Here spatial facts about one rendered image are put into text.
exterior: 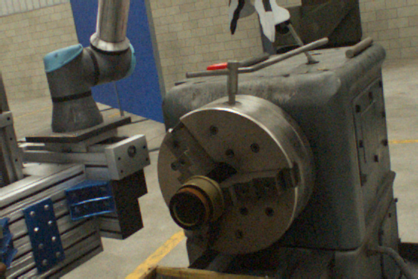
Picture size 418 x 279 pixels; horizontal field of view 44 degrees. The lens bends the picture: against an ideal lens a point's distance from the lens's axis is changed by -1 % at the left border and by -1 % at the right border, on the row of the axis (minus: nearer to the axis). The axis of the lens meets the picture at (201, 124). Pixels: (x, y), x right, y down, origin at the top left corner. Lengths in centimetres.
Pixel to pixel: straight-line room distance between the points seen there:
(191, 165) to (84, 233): 58
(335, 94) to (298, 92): 8
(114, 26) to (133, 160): 38
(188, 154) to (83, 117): 55
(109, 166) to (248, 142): 52
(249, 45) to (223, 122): 1081
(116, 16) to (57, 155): 44
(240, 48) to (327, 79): 1081
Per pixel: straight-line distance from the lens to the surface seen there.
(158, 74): 599
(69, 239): 147
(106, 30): 150
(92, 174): 147
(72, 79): 149
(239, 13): 109
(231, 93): 103
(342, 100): 110
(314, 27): 980
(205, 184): 95
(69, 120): 149
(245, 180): 96
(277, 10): 100
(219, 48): 1210
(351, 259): 120
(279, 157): 98
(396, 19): 1103
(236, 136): 100
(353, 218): 117
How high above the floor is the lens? 141
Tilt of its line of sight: 11 degrees down
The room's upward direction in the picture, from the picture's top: 10 degrees counter-clockwise
